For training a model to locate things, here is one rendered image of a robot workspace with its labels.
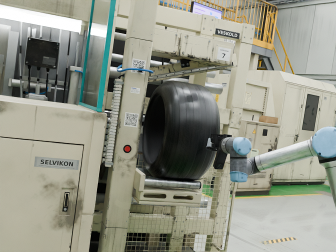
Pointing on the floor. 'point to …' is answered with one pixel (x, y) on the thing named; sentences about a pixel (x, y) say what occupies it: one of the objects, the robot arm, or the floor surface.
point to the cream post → (127, 100)
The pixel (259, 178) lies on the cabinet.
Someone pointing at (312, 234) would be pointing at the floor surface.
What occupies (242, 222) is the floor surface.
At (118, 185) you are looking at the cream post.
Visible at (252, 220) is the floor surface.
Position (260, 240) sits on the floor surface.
